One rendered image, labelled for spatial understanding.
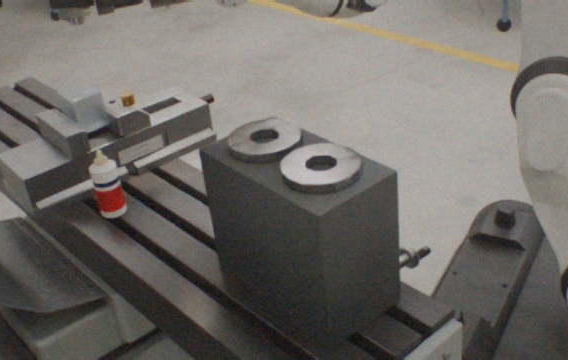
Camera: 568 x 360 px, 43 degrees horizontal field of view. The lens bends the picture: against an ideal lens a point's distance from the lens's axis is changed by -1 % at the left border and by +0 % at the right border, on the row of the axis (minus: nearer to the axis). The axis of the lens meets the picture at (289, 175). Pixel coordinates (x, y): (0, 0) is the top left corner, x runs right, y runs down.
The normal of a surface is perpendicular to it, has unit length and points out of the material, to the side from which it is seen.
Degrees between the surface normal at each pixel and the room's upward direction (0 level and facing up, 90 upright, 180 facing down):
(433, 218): 0
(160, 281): 0
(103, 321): 90
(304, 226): 90
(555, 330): 0
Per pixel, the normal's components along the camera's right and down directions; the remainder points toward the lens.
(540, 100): -0.49, 0.49
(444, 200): -0.10, -0.85
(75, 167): 0.63, 0.34
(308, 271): -0.76, 0.40
